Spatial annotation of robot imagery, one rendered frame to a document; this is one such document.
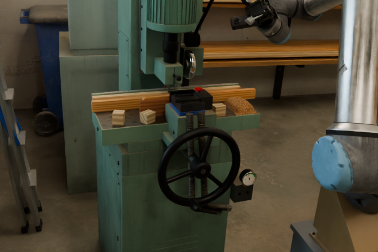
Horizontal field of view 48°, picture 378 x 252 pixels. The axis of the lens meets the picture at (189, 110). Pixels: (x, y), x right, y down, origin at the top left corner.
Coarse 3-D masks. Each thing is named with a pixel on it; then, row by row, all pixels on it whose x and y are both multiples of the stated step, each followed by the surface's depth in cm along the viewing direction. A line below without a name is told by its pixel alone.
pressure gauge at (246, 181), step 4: (244, 172) 163; (248, 172) 162; (252, 172) 162; (240, 176) 163; (244, 176) 161; (248, 176) 162; (252, 176) 163; (240, 180) 164; (244, 180) 162; (248, 180) 163; (252, 180) 164; (244, 184) 163; (248, 184) 164
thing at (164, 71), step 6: (156, 60) 162; (162, 60) 160; (156, 66) 163; (162, 66) 156; (168, 66) 153; (174, 66) 154; (180, 66) 155; (156, 72) 163; (162, 72) 157; (168, 72) 154; (174, 72) 155; (180, 72) 156; (162, 78) 157; (168, 78) 155; (174, 78) 156; (168, 84) 156
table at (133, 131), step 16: (96, 112) 154; (128, 112) 155; (96, 128) 152; (112, 128) 142; (128, 128) 144; (144, 128) 146; (160, 128) 148; (224, 128) 158; (240, 128) 160; (112, 144) 144
